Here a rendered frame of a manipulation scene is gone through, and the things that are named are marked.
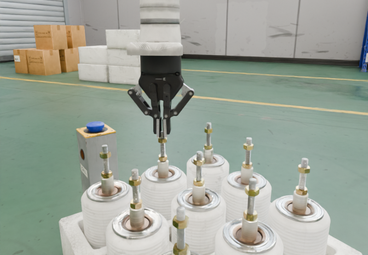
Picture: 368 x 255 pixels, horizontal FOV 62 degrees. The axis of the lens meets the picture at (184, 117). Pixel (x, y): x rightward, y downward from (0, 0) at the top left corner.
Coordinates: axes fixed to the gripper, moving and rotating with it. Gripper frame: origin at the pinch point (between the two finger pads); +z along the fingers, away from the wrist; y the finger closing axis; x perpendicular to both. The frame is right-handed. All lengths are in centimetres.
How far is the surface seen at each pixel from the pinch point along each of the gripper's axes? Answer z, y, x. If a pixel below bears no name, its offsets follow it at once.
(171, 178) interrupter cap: 9.9, -2.0, 1.9
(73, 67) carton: 29, 173, -344
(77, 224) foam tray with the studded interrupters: 17.5, 15.5, 7.5
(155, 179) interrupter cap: 9.9, 1.1, 2.6
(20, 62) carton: 21, 232, -321
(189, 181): 14.3, -5.0, -5.3
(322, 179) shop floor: 35, -52, -51
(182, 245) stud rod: 6.0, -6.2, 26.2
